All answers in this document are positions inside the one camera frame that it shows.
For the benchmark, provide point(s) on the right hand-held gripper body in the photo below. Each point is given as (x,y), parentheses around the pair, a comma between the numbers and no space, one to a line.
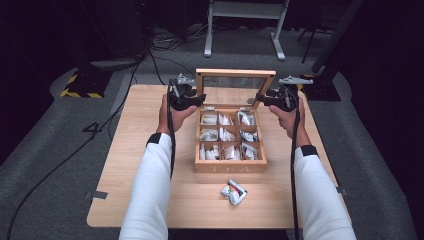
(287,98)

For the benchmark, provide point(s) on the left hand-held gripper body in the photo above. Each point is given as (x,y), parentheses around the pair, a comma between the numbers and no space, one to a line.
(181,95)

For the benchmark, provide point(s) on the wooden tea box glass lid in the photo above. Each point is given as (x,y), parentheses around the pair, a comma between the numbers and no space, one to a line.
(230,166)

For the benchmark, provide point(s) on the white tea packet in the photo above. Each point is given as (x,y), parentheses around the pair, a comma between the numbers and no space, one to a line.
(234,192)

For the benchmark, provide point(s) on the person's left hand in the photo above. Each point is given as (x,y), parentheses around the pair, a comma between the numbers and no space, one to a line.
(175,120)

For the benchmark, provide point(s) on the person's right hand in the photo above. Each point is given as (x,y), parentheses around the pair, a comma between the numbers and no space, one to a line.
(293,121)

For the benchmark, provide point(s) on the grey round table grommet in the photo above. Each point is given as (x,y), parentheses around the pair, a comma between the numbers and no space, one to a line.
(250,100)

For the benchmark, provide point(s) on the black yellow striped stand base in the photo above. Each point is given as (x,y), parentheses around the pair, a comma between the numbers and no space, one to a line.
(86,85)
(321,90)

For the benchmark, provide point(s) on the group of tea packets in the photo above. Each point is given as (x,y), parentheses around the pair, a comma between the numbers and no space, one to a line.
(226,136)

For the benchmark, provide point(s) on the dark slanted stand pole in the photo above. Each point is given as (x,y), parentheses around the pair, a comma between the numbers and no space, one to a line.
(336,36)

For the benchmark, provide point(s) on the small grey tape piece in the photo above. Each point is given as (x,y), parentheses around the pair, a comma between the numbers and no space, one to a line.
(342,191)

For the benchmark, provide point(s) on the grey tape strip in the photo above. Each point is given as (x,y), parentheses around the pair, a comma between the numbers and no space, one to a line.
(96,195)

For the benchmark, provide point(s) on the white metal stand frame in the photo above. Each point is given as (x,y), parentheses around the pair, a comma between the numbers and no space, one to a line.
(245,9)

